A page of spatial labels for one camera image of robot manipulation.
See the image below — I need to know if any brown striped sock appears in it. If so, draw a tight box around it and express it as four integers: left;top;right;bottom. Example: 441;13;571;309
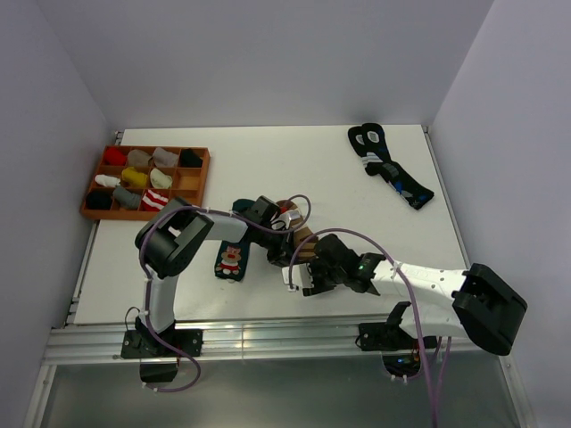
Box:
277;200;319;263

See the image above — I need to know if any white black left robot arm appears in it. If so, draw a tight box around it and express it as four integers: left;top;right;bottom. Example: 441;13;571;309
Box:
135;196;295;356

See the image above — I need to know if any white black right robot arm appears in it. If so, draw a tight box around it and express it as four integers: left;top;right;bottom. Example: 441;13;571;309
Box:
282;234;527;356

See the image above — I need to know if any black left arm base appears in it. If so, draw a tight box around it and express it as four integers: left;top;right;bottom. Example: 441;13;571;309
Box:
120;329;203;385

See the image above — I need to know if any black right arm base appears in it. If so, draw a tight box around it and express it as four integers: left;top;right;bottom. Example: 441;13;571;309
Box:
355;323;422;377

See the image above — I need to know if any dark green reindeer sock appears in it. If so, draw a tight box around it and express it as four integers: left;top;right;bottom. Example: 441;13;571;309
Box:
214;235;251;283

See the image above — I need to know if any black sports sock, right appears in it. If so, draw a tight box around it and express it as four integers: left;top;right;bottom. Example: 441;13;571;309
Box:
361;123;434;210

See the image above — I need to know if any black sports sock, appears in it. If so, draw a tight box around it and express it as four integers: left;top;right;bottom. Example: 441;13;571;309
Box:
361;123;434;210
348;123;400;181

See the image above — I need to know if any black sports sock, left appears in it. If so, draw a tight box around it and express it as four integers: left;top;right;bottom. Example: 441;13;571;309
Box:
348;123;400;181

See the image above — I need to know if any rolled black sock, top row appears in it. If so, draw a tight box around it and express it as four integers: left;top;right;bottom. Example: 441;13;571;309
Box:
179;148;203;169

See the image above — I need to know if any rolled black sock, row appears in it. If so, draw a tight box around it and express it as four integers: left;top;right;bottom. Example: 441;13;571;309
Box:
179;148;203;169
85;190;112;210

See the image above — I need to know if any rolled red white striped sock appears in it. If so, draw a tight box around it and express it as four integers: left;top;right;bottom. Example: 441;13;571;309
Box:
140;189;169;212

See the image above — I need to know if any rolled cream sock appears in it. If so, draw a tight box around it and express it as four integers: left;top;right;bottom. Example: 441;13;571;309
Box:
149;168;173;189

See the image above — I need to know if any rolled light grey sock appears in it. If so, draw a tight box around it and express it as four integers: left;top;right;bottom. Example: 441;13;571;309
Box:
153;147;178;168

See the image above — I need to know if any rolled dark grey sock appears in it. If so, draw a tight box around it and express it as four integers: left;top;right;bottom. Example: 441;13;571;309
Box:
112;186;141;210

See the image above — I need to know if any rolled yellow sock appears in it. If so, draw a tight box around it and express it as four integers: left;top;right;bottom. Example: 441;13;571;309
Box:
121;167;148;188

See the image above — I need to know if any wooden compartment tray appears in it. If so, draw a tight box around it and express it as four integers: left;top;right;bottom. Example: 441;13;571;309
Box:
80;145;211;221

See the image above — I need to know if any rolled beige grey sock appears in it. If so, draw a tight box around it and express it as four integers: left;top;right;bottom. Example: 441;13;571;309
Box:
127;149;152;167

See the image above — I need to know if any rolled black sock, bottom row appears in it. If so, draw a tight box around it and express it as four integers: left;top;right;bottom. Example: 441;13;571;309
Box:
85;190;112;210

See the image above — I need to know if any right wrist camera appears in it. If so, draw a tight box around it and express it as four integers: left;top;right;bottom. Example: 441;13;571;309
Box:
282;263;314;292

